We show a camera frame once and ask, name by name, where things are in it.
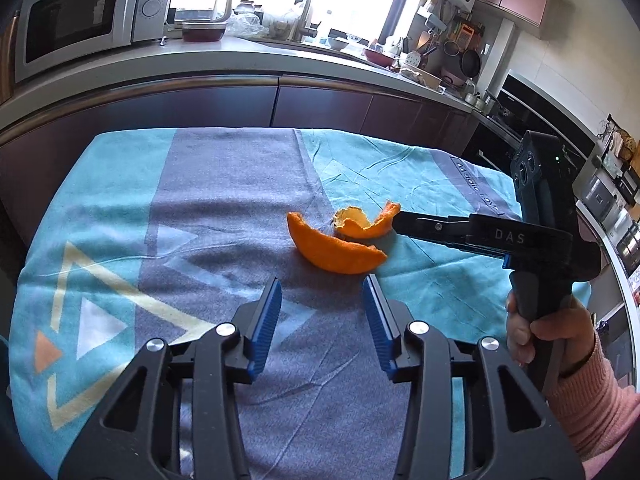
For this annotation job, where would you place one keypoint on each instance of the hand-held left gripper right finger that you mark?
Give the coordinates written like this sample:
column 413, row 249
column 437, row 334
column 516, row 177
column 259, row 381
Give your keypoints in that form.
column 378, row 327

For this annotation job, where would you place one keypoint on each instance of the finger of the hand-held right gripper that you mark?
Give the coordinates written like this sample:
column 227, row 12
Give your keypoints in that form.
column 475, row 251
column 430, row 224

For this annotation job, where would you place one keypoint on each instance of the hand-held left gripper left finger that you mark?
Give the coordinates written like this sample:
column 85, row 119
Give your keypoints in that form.
column 265, row 327

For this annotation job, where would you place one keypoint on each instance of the curled orange peel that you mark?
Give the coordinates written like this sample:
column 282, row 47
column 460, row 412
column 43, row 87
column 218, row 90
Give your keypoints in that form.
column 362, row 227

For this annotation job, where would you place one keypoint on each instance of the person's right forearm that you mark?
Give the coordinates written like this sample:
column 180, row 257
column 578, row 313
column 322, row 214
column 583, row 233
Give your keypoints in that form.
column 600, row 410

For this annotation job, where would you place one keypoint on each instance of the person's right hand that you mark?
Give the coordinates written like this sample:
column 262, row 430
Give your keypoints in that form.
column 567, row 337

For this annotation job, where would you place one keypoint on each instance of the metal storage shelf rack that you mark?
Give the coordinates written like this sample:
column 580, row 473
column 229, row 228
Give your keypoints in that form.
column 617, row 195

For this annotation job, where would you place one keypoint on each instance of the large orange peel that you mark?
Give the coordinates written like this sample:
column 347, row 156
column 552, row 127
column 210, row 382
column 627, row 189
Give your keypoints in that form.
column 330, row 252

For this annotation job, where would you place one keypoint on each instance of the metal cooking pot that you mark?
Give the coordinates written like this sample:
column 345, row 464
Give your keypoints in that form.
column 477, row 101

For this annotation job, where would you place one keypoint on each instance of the black built-in oven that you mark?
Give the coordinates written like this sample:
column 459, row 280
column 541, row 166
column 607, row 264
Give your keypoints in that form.
column 520, row 110

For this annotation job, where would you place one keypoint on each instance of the teal printed blanket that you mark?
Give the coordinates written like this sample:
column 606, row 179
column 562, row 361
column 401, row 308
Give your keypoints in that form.
column 210, row 200

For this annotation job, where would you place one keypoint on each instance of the pink pot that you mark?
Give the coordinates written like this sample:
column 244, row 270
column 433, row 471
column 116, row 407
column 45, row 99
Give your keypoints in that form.
column 451, row 80

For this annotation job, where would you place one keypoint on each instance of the dark brown kitchen cabinet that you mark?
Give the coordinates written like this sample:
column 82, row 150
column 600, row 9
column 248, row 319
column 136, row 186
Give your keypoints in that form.
column 320, row 105

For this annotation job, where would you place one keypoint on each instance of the black frying pan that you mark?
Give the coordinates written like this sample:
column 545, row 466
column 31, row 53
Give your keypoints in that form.
column 470, row 62

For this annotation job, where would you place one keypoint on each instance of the red bowl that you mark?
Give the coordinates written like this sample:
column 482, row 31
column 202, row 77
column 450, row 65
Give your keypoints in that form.
column 381, row 56

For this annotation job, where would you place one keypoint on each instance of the orange grater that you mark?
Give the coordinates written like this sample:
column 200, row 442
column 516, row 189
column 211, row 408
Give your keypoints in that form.
column 467, row 33

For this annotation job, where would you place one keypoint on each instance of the white bowl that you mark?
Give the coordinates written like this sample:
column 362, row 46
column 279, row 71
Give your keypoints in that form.
column 339, row 43

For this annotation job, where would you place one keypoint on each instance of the metal kitchen faucet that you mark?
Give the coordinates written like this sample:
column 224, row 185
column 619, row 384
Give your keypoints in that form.
column 309, row 5

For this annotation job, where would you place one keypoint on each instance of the grey kitchen counter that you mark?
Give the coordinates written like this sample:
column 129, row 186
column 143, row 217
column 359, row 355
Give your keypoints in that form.
column 240, row 55

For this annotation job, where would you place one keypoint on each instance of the clear plastic bag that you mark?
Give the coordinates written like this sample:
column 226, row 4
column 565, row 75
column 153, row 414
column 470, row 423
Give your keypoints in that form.
column 247, row 22

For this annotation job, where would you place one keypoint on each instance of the dark red food container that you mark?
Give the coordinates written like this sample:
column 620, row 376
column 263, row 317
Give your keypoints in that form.
column 202, row 31

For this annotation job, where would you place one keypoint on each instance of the glass electric kettle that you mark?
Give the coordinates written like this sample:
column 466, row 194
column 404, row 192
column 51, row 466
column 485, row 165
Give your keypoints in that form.
column 200, row 0

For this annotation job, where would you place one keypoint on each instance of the white microwave oven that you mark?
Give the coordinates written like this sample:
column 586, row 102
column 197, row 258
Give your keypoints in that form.
column 70, row 20

